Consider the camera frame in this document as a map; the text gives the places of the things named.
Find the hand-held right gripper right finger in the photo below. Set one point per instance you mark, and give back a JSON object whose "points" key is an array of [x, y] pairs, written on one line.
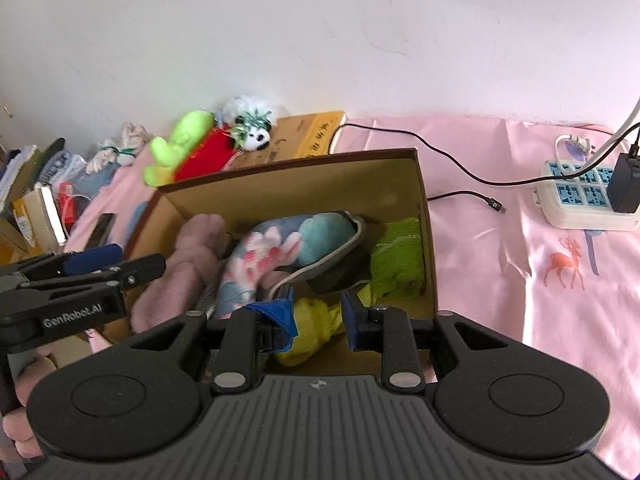
{"points": [[352, 322]]}

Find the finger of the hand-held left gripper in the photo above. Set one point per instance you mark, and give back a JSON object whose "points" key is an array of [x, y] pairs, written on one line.
{"points": [[95, 260], [140, 267]]}

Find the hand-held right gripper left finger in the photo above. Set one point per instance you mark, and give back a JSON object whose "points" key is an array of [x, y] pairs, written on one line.
{"points": [[280, 317]]}

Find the small lime green plush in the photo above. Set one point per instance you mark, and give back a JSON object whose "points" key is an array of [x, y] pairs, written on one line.
{"points": [[312, 330]]}

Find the pink teddy bear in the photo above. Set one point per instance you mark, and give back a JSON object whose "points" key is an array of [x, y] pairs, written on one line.
{"points": [[175, 280]]}

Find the floral slipper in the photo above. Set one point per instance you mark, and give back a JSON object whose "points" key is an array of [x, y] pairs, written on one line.
{"points": [[280, 250]]}

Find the green towel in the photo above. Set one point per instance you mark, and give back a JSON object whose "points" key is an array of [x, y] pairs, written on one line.
{"points": [[400, 260]]}

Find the brown cardboard box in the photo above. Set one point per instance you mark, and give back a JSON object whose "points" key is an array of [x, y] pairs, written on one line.
{"points": [[300, 180]]}

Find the person's left hand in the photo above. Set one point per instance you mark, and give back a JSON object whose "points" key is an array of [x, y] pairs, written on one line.
{"points": [[35, 375]]}

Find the black smartphone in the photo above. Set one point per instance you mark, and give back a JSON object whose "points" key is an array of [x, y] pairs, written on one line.
{"points": [[100, 230]]}

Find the blue glasses case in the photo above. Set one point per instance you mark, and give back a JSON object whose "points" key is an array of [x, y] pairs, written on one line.
{"points": [[135, 222]]}

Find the red packet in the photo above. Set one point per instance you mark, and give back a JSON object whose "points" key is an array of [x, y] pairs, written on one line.
{"points": [[70, 202]]}

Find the clear plastic bag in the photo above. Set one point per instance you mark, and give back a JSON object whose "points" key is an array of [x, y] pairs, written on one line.
{"points": [[65, 170]]}

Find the knotted white gloves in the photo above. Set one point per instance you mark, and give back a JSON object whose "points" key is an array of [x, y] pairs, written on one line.
{"points": [[110, 157]]}

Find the dark green object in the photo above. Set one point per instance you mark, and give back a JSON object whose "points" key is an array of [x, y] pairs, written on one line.
{"points": [[50, 152]]}

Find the red plush toy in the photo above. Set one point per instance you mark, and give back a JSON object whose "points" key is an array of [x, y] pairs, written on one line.
{"points": [[210, 157]]}

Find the white striped plush toy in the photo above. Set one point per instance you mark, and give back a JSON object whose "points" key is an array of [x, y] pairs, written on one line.
{"points": [[135, 132]]}

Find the lime green plush toy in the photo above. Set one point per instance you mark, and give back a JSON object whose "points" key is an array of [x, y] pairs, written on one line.
{"points": [[185, 135]]}

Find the pink printed bedsheet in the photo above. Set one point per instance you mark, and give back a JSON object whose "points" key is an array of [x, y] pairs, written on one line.
{"points": [[500, 285]]}

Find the white panda plush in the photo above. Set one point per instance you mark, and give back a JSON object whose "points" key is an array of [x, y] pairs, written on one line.
{"points": [[255, 135]]}

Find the yellow book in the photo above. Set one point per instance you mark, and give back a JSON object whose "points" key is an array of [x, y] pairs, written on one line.
{"points": [[310, 135]]}

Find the white power strip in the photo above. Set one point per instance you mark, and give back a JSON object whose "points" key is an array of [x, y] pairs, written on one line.
{"points": [[570, 210]]}

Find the black charger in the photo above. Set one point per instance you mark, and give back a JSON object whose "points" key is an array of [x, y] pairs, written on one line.
{"points": [[625, 185]]}

